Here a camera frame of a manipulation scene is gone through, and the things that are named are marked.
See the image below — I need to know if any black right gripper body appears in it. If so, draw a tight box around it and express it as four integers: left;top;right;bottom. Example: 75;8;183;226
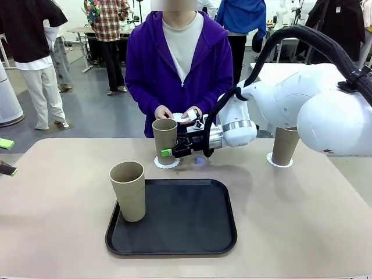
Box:
171;129;210;159

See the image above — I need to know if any tall beige cup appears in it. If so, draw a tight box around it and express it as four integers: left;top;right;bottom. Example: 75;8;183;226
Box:
271;126;301;165
109;161;146;223
152;118;178;166

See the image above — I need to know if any person's right forearm, purple sleeve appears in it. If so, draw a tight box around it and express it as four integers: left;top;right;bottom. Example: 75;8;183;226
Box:
125;78;166;117

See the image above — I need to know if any person's left forearm, purple sleeve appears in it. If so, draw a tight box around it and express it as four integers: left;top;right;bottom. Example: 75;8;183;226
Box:
191;78;235;117

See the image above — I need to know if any person's left hand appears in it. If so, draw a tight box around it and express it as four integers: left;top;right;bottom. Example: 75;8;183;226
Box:
179;106;202;126

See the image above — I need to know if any person's right hand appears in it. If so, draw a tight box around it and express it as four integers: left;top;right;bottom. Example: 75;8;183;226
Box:
155;105;175;120

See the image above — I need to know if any black plastic tray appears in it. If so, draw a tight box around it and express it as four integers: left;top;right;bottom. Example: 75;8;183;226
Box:
104;178;238;257

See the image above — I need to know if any person in purple hoodie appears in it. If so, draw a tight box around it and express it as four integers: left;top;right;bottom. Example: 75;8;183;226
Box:
124;0;235;139

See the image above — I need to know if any person in grey trousers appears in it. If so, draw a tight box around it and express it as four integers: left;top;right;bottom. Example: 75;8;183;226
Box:
43;19;73;93

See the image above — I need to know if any person in black tee, white trousers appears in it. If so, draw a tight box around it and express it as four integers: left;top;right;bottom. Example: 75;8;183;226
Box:
0;0;69;131

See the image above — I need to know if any white background desk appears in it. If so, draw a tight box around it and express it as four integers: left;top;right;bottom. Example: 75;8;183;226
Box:
269;27;302;63

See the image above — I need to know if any person in blue jacket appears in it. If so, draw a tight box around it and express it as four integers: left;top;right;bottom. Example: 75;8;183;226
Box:
216;0;267;88

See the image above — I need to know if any wooden top background desk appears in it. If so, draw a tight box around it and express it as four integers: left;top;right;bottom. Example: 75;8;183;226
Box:
67;27;96;74

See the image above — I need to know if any person in plaid shirt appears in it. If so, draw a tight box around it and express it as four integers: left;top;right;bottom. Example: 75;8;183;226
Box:
83;0;131;96

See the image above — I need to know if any black coat on stand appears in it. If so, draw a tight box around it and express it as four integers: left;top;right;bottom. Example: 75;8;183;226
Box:
302;0;366;63

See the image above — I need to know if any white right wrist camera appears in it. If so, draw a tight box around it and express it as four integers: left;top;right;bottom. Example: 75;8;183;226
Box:
185;108;209;131

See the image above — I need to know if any black cable hose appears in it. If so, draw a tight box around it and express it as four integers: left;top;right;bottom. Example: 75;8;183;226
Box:
202;24;372;158

